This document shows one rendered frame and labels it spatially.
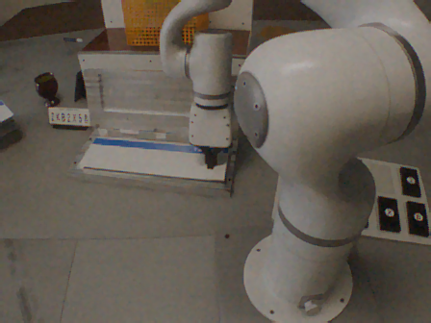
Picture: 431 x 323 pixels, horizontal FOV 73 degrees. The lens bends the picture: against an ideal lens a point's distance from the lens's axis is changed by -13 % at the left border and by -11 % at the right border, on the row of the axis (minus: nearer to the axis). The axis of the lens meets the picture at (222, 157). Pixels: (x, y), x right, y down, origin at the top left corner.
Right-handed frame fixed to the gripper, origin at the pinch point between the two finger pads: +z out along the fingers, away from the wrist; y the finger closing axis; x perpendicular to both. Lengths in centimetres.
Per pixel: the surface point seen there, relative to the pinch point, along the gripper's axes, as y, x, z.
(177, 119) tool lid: -11.0, 10.2, -5.7
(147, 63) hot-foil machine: -24.4, 25.9, -16.9
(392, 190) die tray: 47.6, -0.8, 3.9
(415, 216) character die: 51, -10, 5
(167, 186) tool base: -9.5, -7.1, 4.3
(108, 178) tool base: -25.5, -7.0, 4.1
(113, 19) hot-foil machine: -45, 47, -28
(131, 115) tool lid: -24.6, 10.2, -5.9
